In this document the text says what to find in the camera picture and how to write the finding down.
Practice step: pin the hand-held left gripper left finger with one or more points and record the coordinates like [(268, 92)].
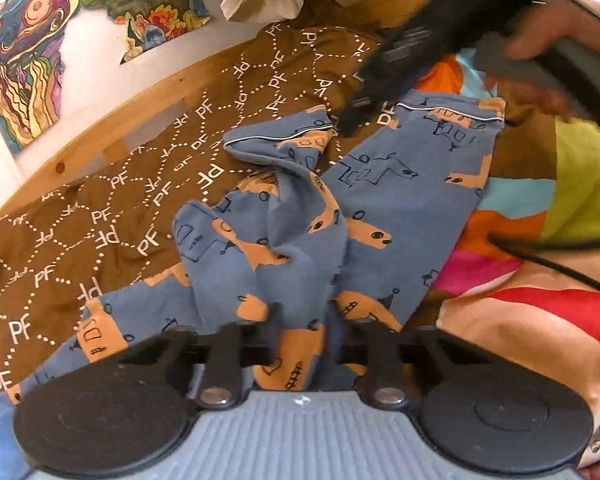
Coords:
[(230, 350)]

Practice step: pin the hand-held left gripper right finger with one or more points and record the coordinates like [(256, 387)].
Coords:
[(380, 350)]

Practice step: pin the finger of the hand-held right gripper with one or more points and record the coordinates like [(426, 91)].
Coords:
[(360, 110)]

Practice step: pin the blue orange printed pants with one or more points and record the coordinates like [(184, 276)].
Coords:
[(395, 200)]

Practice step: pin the person's right hand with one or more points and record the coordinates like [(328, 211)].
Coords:
[(540, 30)]

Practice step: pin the multicolour patchwork blanket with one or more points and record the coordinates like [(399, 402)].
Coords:
[(530, 340)]

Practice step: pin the brown printed blanket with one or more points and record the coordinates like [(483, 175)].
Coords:
[(155, 160)]

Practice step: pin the colourful patterned wall cloth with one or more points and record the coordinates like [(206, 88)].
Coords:
[(150, 5)]

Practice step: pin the wooden bed frame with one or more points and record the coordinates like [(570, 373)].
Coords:
[(80, 155)]

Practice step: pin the swirl pattern wall poster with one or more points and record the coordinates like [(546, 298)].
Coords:
[(20, 75)]

